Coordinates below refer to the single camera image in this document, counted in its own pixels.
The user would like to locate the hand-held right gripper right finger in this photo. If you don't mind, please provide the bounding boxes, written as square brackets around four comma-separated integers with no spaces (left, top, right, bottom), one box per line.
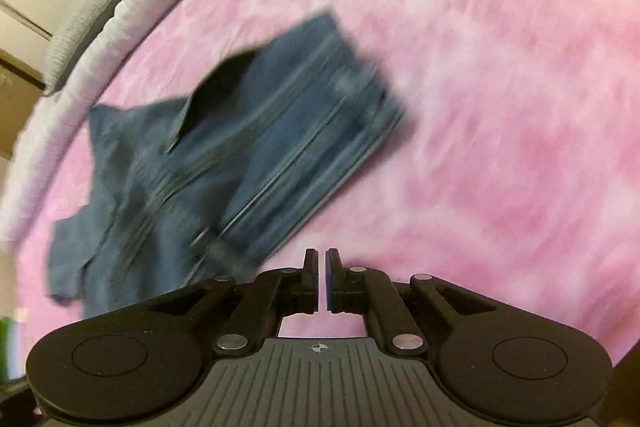
[325,248,496,355]

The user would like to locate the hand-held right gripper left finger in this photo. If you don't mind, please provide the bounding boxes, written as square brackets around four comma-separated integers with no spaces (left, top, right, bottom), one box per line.
[145,248,320,355]

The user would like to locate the blue denim jeans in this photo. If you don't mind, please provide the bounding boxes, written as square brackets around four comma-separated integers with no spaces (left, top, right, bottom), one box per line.
[46,7,407,320]

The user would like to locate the pink fluffy floral blanket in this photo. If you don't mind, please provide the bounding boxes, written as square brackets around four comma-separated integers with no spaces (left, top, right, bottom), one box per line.
[10,0,640,358]

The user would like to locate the grey knitted pillow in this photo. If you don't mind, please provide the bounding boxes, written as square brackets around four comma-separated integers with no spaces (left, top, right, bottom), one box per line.
[44,0,137,95]

